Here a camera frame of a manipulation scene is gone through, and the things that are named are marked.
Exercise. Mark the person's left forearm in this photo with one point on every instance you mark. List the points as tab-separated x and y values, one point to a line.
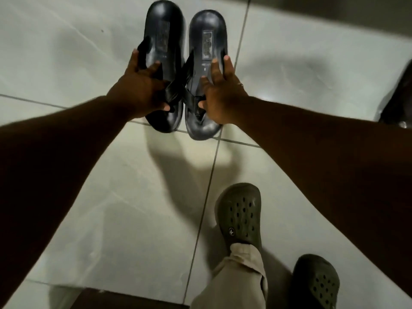
58	164

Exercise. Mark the person's right forearm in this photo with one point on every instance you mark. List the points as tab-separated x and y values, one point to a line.
322	157

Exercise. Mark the dark shiny shoe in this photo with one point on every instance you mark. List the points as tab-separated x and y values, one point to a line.
399	99

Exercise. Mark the person's left thumb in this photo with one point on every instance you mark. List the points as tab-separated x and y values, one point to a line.
162	107

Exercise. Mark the person's right thumb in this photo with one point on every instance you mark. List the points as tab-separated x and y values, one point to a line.
202	105

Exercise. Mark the person's right hand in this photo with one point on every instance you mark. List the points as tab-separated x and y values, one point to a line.
223	98

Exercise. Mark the olive green clog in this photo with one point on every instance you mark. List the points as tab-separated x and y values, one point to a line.
317	283
239	212

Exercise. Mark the beige trouser leg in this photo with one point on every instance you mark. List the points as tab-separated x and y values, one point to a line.
238	279

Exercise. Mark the person's left hand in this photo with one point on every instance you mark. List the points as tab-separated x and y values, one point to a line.
135	90

